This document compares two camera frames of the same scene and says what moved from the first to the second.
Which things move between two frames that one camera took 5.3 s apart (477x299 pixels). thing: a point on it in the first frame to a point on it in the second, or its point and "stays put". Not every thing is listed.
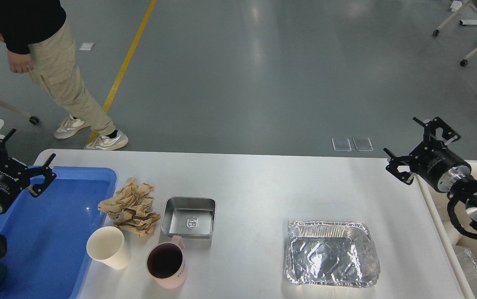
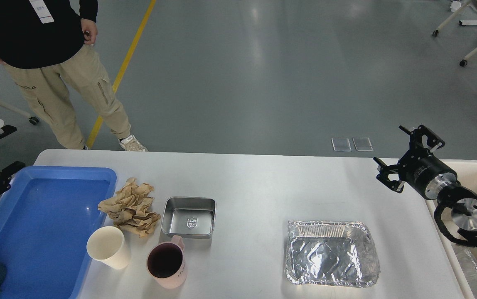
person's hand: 20,63 to 90,30
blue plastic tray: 46,236 stays put
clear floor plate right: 363,144 stays put
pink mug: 165,263 stays put
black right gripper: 430,160 to 431,176
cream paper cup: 106,244 stays put
